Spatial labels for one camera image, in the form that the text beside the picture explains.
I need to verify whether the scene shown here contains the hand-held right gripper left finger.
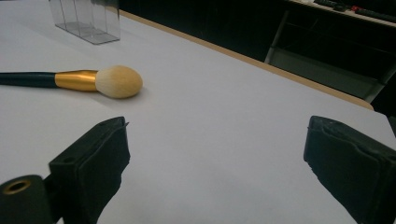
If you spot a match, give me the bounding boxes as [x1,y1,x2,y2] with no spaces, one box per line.
[48,116,132,224]

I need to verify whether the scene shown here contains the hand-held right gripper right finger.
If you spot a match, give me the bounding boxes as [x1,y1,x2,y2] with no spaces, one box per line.
[303,115,396,224]

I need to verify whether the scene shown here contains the makeup brush with gold ferrule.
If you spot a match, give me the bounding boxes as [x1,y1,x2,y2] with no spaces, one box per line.
[0,64,144,100]

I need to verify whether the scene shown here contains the clear acrylic organizer box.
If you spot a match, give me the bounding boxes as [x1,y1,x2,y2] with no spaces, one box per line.
[48,0,121,46]

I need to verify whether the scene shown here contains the dark items on shelf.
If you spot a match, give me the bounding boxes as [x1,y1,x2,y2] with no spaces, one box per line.
[312,0,396,23]

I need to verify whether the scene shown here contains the metal frame shelf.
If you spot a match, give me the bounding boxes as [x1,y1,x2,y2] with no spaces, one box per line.
[264,0,396,104]

